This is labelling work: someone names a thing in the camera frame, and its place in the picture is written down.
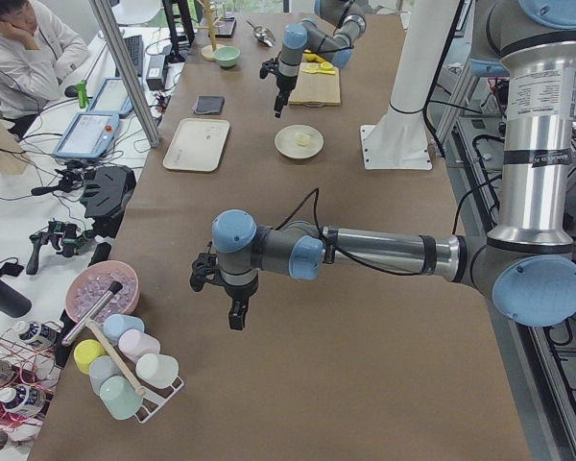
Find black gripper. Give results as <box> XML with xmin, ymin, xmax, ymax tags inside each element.
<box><xmin>259</xmin><ymin>57</ymin><xmax>300</xmax><ymax>118</ymax></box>
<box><xmin>189</xmin><ymin>253</ymin><xmax>258</xmax><ymax>330</ymax></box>

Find beige round plate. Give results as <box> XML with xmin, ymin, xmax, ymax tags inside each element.
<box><xmin>275</xmin><ymin>125</ymin><xmax>324</xmax><ymax>160</ymax></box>

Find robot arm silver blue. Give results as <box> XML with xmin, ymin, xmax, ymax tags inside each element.
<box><xmin>190</xmin><ymin>1</ymin><xmax>576</xmax><ymax>329</ymax></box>
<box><xmin>259</xmin><ymin>1</ymin><xmax>367</xmax><ymax>118</ymax></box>

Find cream rectangular tray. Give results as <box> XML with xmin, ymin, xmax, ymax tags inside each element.
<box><xmin>162</xmin><ymin>118</ymin><xmax>230</xmax><ymax>173</ymax></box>

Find wooden cutting board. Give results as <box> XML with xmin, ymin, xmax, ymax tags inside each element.
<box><xmin>289</xmin><ymin>62</ymin><xmax>341</xmax><ymax>107</ymax></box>

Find yellow plastic knife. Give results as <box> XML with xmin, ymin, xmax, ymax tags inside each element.
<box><xmin>300</xmin><ymin>68</ymin><xmax>336</xmax><ymax>75</ymax></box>

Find lemon slice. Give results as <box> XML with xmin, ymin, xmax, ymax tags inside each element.
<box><xmin>320</xmin><ymin>62</ymin><xmax>334</xmax><ymax>72</ymax></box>

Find metal scoop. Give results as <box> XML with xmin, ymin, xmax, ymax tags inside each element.
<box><xmin>246</xmin><ymin>19</ymin><xmax>276</xmax><ymax>48</ymax></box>

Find mint green bowl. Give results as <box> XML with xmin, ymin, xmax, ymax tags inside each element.
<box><xmin>214</xmin><ymin>46</ymin><xmax>241</xmax><ymax>69</ymax></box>

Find grey folded cloth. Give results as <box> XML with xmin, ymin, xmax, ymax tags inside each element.
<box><xmin>193</xmin><ymin>95</ymin><xmax>225</xmax><ymax>115</ymax></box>

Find wooden cup stand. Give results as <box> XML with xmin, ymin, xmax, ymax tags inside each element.
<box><xmin>196</xmin><ymin>0</ymin><xmax>224</xmax><ymax>61</ymax></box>

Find white cup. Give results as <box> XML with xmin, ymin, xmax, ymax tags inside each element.
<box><xmin>135</xmin><ymin>353</ymin><xmax>180</xmax><ymax>389</ymax></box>

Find pink cup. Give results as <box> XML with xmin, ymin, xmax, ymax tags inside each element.
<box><xmin>118</xmin><ymin>328</ymin><xmax>160</xmax><ymax>363</ymax></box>

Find white cup rack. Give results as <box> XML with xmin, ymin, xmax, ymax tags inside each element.
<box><xmin>134</xmin><ymin>376</ymin><xmax>185</xmax><ymax>424</ymax></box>

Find blue cup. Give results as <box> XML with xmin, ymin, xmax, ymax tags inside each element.
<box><xmin>103</xmin><ymin>314</ymin><xmax>145</xmax><ymax>345</ymax></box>

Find steel muddler black tip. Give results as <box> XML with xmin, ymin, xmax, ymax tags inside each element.
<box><xmin>60</xmin><ymin>281</ymin><xmax>123</xmax><ymax>347</ymax></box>

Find mint green cup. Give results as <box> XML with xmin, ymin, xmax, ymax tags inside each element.
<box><xmin>99</xmin><ymin>376</ymin><xmax>143</xmax><ymax>421</ymax></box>

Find grey cup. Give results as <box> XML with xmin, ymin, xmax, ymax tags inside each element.
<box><xmin>88</xmin><ymin>355</ymin><xmax>122</xmax><ymax>396</ymax></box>

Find pink bowl with ice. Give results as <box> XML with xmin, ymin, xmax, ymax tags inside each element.
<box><xmin>65</xmin><ymin>260</ymin><xmax>139</xmax><ymax>323</ymax></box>

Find yellow cup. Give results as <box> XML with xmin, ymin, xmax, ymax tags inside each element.
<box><xmin>74</xmin><ymin>339</ymin><xmax>107</xmax><ymax>375</ymax></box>

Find black keyboard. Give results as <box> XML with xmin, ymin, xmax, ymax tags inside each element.
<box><xmin>123</xmin><ymin>35</ymin><xmax>145</xmax><ymax>77</ymax></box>

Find blue teach pendant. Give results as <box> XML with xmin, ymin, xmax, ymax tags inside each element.
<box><xmin>52</xmin><ymin>111</ymin><xmax>120</xmax><ymax>159</ymax></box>
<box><xmin>87</xmin><ymin>77</ymin><xmax>132</xmax><ymax>118</ymax></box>

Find black bottle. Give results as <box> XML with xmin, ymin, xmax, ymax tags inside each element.
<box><xmin>0</xmin><ymin>280</ymin><xmax>32</xmax><ymax>318</ymax></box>

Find seated person white shirt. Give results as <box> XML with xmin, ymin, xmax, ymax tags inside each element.
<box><xmin>0</xmin><ymin>1</ymin><xmax>89</xmax><ymax>137</ymax></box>

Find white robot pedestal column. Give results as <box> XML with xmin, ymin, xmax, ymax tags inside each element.
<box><xmin>361</xmin><ymin>0</ymin><xmax>463</xmax><ymax>170</ymax></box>

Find aluminium frame post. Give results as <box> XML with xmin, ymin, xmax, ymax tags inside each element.
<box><xmin>89</xmin><ymin>0</ymin><xmax>160</xmax><ymax>148</ymax></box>

